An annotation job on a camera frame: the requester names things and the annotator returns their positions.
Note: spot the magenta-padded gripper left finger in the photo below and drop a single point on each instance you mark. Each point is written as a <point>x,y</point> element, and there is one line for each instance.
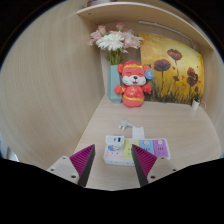
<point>81,160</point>

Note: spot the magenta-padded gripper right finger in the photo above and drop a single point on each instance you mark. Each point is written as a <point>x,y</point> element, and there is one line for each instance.
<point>144,160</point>

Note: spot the white pastel-coloured power strip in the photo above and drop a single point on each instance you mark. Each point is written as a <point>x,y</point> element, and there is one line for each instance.
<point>156,148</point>

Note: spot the red plush toy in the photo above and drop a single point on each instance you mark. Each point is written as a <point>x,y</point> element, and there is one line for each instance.
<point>133,90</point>

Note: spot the small plant in white pot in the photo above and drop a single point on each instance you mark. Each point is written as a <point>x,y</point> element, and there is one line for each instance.
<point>195,104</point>

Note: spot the teal vase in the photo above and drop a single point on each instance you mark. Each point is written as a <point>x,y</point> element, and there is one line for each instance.
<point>113,83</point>

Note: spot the yellow poppy painting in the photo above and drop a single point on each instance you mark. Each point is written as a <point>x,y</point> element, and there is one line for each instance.
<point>173,73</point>

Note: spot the pink and white flower bouquet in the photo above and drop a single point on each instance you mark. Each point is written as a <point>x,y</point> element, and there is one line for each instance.
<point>111,41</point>

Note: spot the white light bar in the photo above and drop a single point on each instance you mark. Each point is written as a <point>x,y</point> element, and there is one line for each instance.
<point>166,28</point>

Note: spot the wooden shelf unit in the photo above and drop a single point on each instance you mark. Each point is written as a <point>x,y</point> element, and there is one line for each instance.
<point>140,11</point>

